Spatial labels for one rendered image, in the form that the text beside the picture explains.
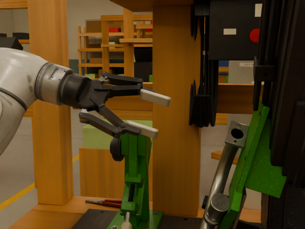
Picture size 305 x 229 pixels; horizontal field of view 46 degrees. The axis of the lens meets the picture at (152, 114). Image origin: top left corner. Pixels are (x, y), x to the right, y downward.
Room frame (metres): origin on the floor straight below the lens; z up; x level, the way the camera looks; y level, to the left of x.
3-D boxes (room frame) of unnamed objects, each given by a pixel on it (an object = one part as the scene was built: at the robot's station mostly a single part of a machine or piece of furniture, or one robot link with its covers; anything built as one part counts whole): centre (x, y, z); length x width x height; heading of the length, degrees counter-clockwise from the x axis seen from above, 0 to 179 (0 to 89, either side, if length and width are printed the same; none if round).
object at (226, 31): (0.97, -0.24, 1.42); 0.17 x 0.12 x 0.15; 79
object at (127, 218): (0.85, 0.06, 0.96); 0.06 x 0.03 x 0.06; 169
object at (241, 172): (0.70, -0.22, 1.17); 0.13 x 0.12 x 0.20; 79
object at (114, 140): (0.95, 0.09, 1.12); 0.07 x 0.03 x 0.08; 169
